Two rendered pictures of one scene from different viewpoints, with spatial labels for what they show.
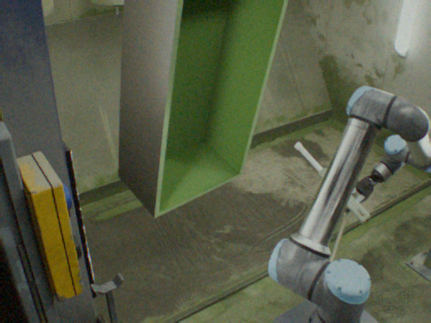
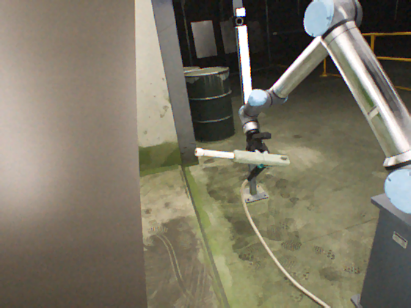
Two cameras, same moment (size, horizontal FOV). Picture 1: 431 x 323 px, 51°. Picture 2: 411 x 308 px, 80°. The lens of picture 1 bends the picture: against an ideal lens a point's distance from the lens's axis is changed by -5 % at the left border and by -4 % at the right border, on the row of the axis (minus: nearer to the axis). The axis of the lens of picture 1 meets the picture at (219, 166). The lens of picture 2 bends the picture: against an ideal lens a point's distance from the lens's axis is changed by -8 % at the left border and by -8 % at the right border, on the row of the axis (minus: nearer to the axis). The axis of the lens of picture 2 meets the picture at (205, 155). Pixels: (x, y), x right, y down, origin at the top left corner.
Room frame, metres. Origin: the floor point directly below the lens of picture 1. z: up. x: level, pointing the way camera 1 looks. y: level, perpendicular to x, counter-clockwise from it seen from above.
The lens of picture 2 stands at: (1.43, 0.52, 1.29)
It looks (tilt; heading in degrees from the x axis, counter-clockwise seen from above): 25 degrees down; 298
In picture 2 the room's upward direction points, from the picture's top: 9 degrees counter-clockwise
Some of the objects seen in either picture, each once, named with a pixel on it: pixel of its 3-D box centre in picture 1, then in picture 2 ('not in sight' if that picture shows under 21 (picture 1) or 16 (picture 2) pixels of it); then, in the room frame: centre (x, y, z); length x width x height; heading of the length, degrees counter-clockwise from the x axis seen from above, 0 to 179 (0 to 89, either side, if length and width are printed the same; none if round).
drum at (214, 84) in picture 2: not in sight; (211, 104); (2.84, -2.56, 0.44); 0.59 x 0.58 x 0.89; 141
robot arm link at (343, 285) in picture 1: (342, 291); not in sight; (1.03, -0.42, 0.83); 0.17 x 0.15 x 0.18; 52
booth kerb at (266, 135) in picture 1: (204, 157); not in sight; (2.94, 0.11, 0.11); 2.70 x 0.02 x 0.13; 126
